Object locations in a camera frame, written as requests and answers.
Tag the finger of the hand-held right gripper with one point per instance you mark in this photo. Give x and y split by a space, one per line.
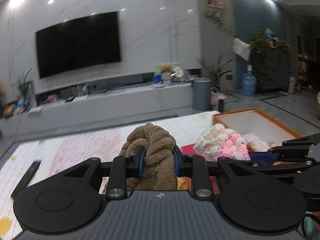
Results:
262 158
297 141

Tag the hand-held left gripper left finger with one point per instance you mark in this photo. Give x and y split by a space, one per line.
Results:
141 161

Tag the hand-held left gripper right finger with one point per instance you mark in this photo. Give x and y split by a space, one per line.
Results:
176 165

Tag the brown twisted plush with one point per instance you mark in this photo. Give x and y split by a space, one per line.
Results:
155 142

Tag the orange cardboard box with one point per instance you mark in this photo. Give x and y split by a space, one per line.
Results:
240 120

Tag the pink and white knitted toy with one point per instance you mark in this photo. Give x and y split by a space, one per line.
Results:
220 142

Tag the grey marble television console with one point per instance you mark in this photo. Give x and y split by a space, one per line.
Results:
112 106

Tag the printed tablecloth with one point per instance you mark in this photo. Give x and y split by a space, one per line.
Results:
75 150

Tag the pink space heater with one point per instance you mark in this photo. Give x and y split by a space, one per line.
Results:
220 103

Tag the grey trash bin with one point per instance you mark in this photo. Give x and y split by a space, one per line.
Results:
202 95

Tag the dark grey cabinet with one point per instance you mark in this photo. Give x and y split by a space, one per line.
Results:
275 70

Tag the blue water jug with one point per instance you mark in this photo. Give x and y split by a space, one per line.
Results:
248 83

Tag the green landscape picture board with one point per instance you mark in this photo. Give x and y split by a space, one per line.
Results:
157 70

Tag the white round plaque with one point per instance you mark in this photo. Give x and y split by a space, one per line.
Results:
178 72

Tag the teddy bear bouquet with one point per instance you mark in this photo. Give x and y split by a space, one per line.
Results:
166 71

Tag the trailing ivy plant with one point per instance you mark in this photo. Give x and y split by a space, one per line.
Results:
258 52

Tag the tall leafy potted plant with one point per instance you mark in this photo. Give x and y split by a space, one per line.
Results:
216 67

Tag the white hanging cloth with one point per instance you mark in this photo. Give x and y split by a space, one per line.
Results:
241 48

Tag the pink card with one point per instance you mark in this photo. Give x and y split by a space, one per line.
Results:
52 98

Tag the black remote control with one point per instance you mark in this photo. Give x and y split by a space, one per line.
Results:
27 177

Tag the paper booklet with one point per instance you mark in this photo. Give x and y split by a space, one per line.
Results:
35 109

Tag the black flat television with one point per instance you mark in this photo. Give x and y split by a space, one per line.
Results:
77 45

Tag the blue snack packet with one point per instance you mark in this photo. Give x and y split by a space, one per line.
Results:
20 107

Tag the green plant in glass vase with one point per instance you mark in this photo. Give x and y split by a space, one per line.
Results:
23 85

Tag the brown round ornament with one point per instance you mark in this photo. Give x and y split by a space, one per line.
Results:
8 110

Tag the wall socket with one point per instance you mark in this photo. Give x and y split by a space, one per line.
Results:
229 77

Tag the hanging wall vine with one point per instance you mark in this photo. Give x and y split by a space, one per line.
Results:
217 20

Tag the framed wall picture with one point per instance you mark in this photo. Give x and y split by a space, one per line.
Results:
215 0

